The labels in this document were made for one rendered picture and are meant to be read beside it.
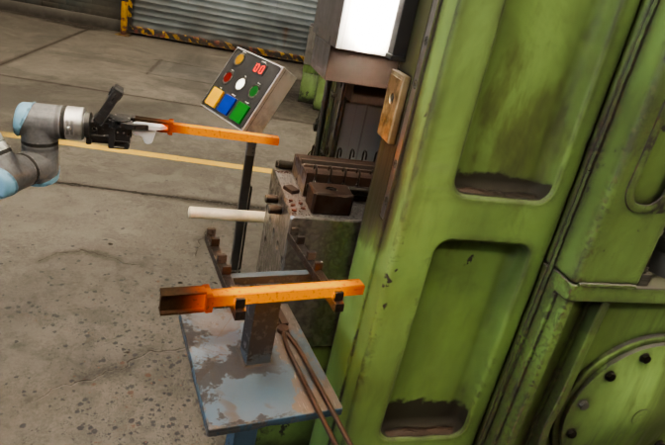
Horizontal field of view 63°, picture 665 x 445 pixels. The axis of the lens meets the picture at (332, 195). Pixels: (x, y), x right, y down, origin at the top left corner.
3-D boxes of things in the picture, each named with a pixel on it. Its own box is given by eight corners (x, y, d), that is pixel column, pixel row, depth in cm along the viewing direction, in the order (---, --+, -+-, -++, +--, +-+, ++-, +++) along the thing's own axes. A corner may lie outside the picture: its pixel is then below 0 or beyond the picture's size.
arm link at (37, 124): (21, 132, 150) (19, 96, 146) (70, 135, 153) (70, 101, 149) (11, 142, 141) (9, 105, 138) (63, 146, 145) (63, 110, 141)
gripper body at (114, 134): (133, 140, 157) (88, 136, 154) (134, 112, 154) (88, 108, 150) (131, 150, 150) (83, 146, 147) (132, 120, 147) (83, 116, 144)
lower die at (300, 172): (302, 196, 164) (307, 170, 161) (291, 171, 182) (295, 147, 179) (428, 207, 176) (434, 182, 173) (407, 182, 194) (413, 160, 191)
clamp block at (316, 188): (310, 214, 153) (314, 193, 151) (305, 201, 161) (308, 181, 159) (350, 217, 157) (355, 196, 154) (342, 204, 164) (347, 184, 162)
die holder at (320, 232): (267, 346, 166) (291, 216, 150) (254, 279, 200) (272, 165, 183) (432, 347, 182) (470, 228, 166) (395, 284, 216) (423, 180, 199)
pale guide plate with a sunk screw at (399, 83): (387, 144, 135) (404, 76, 128) (376, 133, 142) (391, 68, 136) (395, 144, 135) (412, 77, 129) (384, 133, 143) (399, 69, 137)
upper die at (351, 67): (324, 79, 151) (331, 44, 147) (310, 65, 168) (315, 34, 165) (458, 100, 163) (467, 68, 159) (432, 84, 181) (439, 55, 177)
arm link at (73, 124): (69, 102, 149) (62, 112, 141) (89, 104, 151) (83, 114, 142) (70, 133, 153) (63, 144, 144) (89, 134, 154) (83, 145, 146)
